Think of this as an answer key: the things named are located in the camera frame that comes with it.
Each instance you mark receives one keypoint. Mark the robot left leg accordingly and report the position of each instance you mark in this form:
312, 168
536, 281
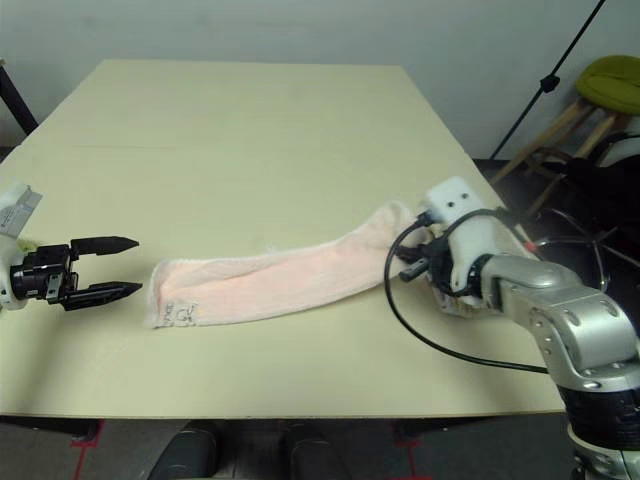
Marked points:
187, 455

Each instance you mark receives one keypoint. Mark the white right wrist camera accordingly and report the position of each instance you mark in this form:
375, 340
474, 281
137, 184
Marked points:
455, 200

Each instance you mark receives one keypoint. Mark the black office chair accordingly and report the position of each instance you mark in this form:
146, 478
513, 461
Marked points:
595, 175

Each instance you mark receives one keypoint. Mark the green stool cushion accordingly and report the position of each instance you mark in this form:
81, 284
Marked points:
610, 82

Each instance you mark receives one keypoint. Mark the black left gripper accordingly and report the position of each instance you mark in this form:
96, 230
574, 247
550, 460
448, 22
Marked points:
45, 275

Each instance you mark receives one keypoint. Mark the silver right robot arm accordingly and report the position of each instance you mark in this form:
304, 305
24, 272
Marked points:
575, 320

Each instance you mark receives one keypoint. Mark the robot leg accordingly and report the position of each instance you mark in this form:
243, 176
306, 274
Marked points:
315, 455
187, 455

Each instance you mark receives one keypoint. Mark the side table with black frame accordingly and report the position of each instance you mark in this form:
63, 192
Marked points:
17, 105

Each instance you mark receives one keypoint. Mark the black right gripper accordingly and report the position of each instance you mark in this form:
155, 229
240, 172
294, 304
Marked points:
437, 265

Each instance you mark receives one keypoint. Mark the robot right leg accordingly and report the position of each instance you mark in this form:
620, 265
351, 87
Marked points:
315, 455

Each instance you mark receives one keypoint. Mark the pink towel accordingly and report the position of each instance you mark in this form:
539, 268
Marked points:
280, 270

